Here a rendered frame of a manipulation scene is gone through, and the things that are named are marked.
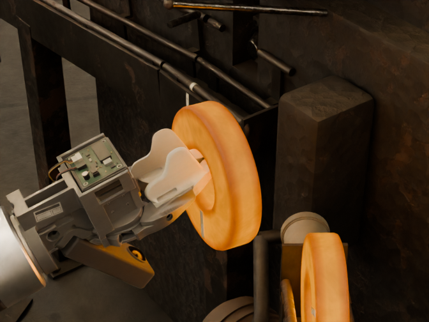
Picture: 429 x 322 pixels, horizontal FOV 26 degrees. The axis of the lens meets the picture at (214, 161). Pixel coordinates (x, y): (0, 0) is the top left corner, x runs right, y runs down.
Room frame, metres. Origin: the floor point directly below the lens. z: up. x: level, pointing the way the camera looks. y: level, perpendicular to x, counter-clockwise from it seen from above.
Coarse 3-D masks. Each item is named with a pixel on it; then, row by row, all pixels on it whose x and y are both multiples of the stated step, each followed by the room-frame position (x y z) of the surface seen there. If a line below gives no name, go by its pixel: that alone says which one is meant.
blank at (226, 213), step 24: (192, 120) 0.78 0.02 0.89; (216, 120) 0.76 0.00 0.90; (192, 144) 0.78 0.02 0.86; (216, 144) 0.74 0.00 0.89; (240, 144) 0.74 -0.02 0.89; (216, 168) 0.73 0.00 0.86; (240, 168) 0.72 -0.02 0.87; (216, 192) 0.73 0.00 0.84; (240, 192) 0.71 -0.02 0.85; (192, 216) 0.78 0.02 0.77; (216, 216) 0.73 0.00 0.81; (240, 216) 0.70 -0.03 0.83; (216, 240) 0.73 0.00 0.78; (240, 240) 0.71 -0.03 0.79
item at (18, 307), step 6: (0, 60) 1.44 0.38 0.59; (24, 300) 1.44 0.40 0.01; (30, 300) 1.44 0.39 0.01; (12, 306) 1.42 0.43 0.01; (18, 306) 1.42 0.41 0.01; (24, 306) 1.42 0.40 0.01; (0, 312) 1.40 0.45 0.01; (6, 312) 1.40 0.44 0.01; (12, 312) 1.40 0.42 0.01; (18, 312) 1.40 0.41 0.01; (0, 318) 1.39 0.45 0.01; (6, 318) 1.39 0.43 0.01; (12, 318) 1.39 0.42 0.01; (18, 318) 1.39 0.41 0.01
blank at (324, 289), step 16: (320, 240) 0.73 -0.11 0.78; (336, 240) 0.73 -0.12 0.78; (304, 256) 0.76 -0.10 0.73; (320, 256) 0.70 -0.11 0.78; (336, 256) 0.70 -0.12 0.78; (304, 272) 0.75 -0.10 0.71; (320, 272) 0.68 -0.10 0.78; (336, 272) 0.68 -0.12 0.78; (304, 288) 0.74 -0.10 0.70; (320, 288) 0.67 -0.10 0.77; (336, 288) 0.67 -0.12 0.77; (304, 304) 0.74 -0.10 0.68; (320, 304) 0.66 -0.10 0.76; (336, 304) 0.66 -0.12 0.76; (304, 320) 0.73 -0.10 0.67; (320, 320) 0.65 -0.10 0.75; (336, 320) 0.65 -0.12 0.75
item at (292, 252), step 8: (288, 248) 0.79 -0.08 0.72; (296, 248) 0.79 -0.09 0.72; (344, 248) 0.79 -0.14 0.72; (288, 256) 0.79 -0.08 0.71; (296, 256) 0.79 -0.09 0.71; (288, 264) 0.78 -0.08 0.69; (296, 264) 0.78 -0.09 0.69; (288, 272) 0.78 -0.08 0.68; (296, 272) 0.78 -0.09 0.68; (280, 280) 0.78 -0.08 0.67; (296, 280) 0.78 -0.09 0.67; (280, 288) 0.78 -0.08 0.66; (296, 288) 0.78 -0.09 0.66; (296, 296) 0.78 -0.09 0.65; (280, 304) 0.78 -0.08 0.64; (296, 304) 0.78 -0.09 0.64; (296, 312) 0.78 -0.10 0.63
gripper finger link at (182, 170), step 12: (168, 156) 0.73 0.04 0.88; (180, 156) 0.74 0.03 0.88; (192, 156) 0.74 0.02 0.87; (168, 168) 0.73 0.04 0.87; (180, 168) 0.74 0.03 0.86; (192, 168) 0.74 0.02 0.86; (204, 168) 0.75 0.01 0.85; (156, 180) 0.73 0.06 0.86; (168, 180) 0.73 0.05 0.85; (180, 180) 0.74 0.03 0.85; (192, 180) 0.74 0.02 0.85; (204, 180) 0.74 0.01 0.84; (156, 192) 0.72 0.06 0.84; (168, 192) 0.73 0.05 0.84; (180, 192) 0.73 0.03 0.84; (156, 204) 0.72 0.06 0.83
